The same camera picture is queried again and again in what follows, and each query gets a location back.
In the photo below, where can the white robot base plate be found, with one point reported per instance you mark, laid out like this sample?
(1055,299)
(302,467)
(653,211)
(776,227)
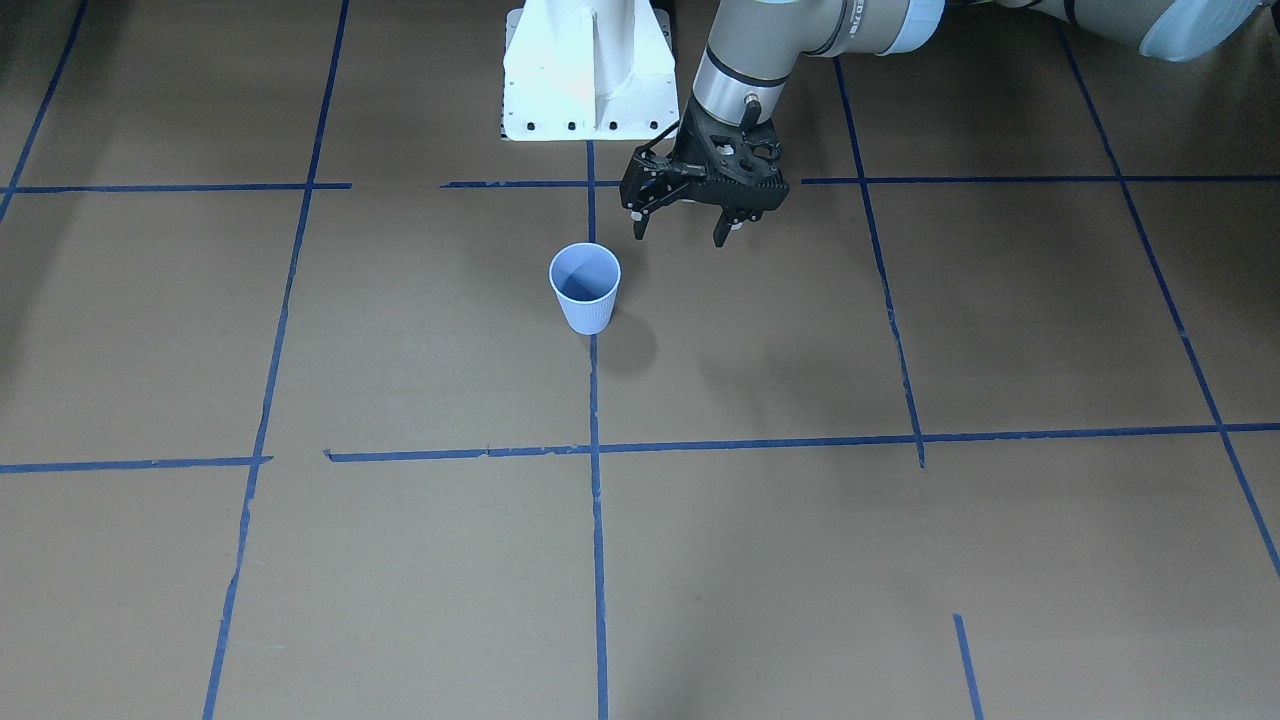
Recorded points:
(588,71)

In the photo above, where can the blue ribbed plastic cup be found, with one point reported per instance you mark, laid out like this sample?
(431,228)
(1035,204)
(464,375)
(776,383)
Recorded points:
(586,278)

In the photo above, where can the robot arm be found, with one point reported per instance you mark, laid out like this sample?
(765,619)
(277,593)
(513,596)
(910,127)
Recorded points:
(753,46)

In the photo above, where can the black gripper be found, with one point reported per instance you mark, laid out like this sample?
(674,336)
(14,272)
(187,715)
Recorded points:
(688,150)

